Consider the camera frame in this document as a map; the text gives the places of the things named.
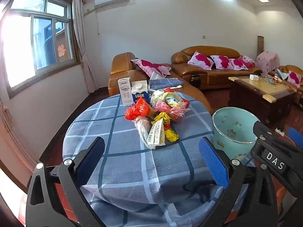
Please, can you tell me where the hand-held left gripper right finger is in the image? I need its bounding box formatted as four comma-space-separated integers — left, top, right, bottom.
198, 137, 278, 227

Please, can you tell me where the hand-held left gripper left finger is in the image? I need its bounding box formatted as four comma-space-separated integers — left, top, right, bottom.
26, 137, 106, 227

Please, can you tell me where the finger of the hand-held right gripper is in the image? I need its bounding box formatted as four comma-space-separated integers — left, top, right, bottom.
252, 121, 297, 155
288, 127, 303, 148

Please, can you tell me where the light green plastic bin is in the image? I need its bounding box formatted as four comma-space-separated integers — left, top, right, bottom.
212, 107, 259, 171

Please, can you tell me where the yellow wrapper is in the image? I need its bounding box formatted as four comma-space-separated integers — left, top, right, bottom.
151, 112, 180, 143

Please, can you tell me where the white printed wrapper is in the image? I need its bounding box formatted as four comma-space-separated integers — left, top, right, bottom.
147, 119, 166, 146

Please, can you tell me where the clear pink plastic bag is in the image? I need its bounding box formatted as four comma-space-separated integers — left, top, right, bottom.
150, 88, 191, 124

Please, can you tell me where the red plastic bag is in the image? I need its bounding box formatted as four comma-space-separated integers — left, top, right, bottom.
125, 98, 155, 121

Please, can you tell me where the dark wooden coffee table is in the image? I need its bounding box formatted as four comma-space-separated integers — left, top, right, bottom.
228, 75, 297, 124

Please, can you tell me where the blue plaid tablecloth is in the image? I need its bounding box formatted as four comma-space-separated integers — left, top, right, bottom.
62, 92, 251, 227

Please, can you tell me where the pile of small colourful items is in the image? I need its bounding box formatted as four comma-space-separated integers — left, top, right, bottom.
262, 74, 276, 86

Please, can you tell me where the pink floral cushion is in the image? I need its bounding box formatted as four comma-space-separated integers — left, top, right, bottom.
187, 51, 215, 70
229, 58, 249, 71
210, 55, 234, 70
287, 71, 303, 88

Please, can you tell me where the light blue cloth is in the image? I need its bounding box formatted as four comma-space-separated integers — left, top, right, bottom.
278, 68, 291, 80

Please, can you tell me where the brown leather armchair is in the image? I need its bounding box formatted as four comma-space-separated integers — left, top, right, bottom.
268, 65, 303, 106

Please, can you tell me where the brown leather three-seat sofa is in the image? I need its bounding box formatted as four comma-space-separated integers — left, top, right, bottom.
171, 46, 262, 90

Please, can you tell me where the pink floral cover cloth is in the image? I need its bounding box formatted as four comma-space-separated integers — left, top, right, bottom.
257, 51, 280, 75

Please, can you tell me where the crumpled pink blanket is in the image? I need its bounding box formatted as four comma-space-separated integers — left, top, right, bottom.
242, 55, 256, 68

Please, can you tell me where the white milk carton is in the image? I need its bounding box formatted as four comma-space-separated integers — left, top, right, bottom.
118, 78, 132, 107

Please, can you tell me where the blue milk carton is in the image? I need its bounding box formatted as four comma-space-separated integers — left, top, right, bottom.
131, 80, 150, 105

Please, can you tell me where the rolled woven mat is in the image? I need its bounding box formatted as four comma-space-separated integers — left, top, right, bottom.
257, 36, 264, 58

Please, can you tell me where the folded blue plaid cloth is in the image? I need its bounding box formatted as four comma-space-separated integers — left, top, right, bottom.
148, 78, 184, 92

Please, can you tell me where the brown leather chaise sofa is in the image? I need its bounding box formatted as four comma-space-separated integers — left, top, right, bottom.
108, 52, 213, 114

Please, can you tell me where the long pink floral pillow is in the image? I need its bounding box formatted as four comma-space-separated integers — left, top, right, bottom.
131, 59, 172, 78

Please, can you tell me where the sliding glass window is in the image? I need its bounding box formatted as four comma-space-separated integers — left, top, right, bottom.
0, 0, 81, 98

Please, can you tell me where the air conditioner pipe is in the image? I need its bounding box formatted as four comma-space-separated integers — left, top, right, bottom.
83, 7, 97, 17

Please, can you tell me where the white power cable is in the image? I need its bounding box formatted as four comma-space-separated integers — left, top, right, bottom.
283, 134, 296, 145

